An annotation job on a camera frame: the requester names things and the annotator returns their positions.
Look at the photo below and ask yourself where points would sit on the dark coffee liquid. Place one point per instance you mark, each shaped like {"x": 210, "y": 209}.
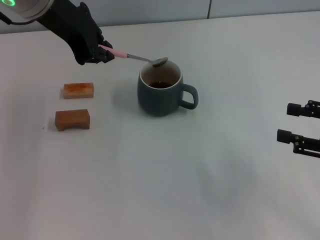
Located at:
{"x": 160, "y": 85}

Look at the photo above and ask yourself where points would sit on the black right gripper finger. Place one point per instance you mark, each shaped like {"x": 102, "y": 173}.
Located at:
{"x": 296, "y": 110}
{"x": 285, "y": 136}

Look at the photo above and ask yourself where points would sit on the grey ceramic cup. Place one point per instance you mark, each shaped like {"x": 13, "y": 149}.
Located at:
{"x": 160, "y": 102}

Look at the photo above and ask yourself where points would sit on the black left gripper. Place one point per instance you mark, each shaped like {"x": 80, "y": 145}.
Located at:
{"x": 72, "y": 30}

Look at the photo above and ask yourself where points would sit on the dark notched wooden block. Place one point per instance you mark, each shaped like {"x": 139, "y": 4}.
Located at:
{"x": 72, "y": 120}

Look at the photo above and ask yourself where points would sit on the light stained wooden block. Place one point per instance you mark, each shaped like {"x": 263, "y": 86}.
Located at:
{"x": 77, "y": 91}

